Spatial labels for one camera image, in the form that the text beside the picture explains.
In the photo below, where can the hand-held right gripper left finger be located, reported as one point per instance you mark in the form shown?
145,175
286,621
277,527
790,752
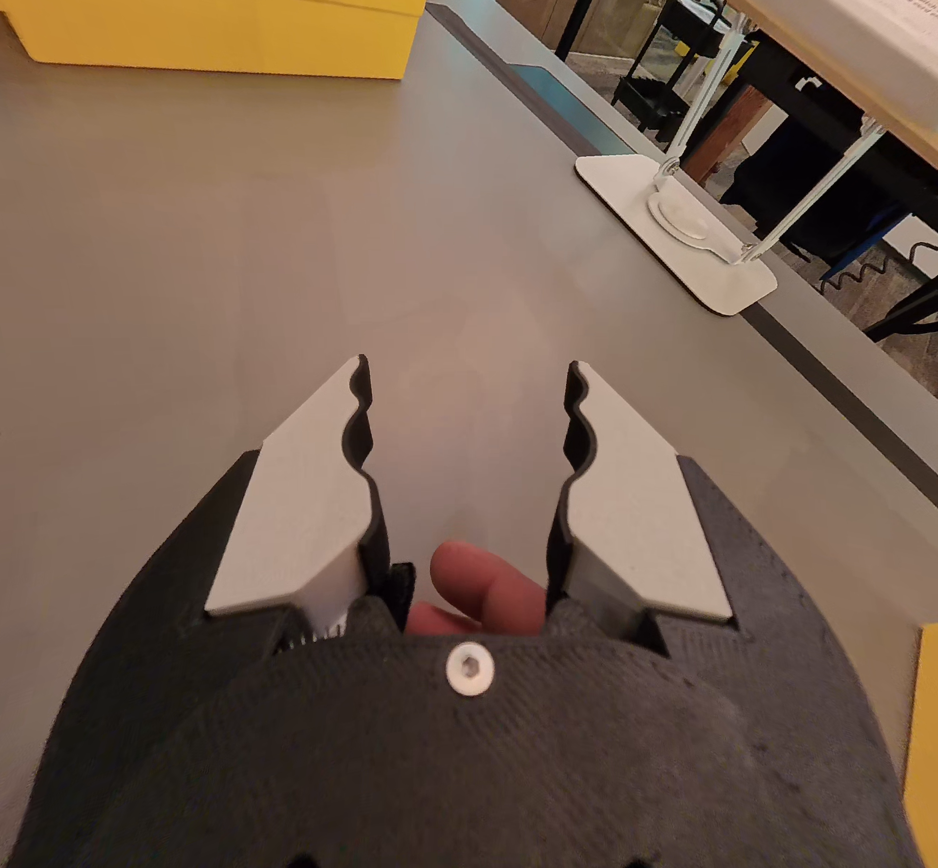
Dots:
293,509

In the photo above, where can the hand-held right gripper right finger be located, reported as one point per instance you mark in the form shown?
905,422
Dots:
645,516

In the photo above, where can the yellow plastic bin with divider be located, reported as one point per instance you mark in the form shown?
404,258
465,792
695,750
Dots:
220,25

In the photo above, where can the person's right hand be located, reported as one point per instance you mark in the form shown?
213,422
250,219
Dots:
476,589

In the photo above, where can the brown wooden furniture leg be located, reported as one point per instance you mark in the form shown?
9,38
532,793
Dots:
733,128

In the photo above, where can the black utility cart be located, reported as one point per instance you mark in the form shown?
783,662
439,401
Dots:
659,91

